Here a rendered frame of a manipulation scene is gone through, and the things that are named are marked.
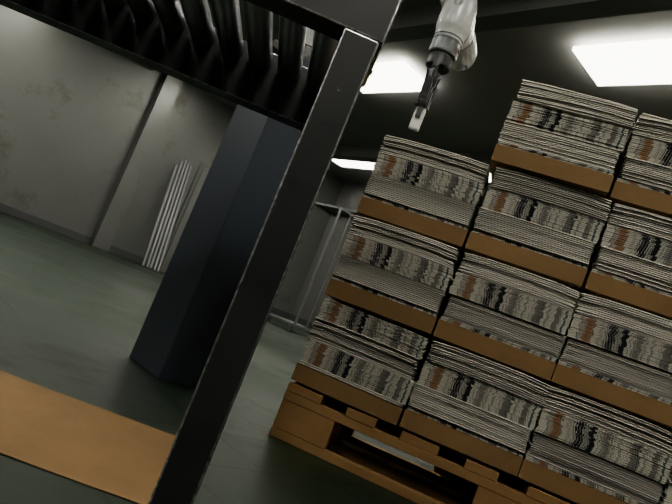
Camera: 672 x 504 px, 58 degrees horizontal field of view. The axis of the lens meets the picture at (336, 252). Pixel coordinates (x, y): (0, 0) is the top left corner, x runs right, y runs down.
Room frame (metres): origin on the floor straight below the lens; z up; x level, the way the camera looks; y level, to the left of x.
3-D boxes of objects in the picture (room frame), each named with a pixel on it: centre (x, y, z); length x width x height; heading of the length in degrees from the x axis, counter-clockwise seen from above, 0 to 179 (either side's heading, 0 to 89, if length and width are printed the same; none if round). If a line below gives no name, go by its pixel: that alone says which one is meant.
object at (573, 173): (1.49, -0.43, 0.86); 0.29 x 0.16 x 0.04; 72
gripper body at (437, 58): (1.72, -0.08, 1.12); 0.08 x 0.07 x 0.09; 164
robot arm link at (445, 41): (1.72, -0.08, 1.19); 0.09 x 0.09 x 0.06
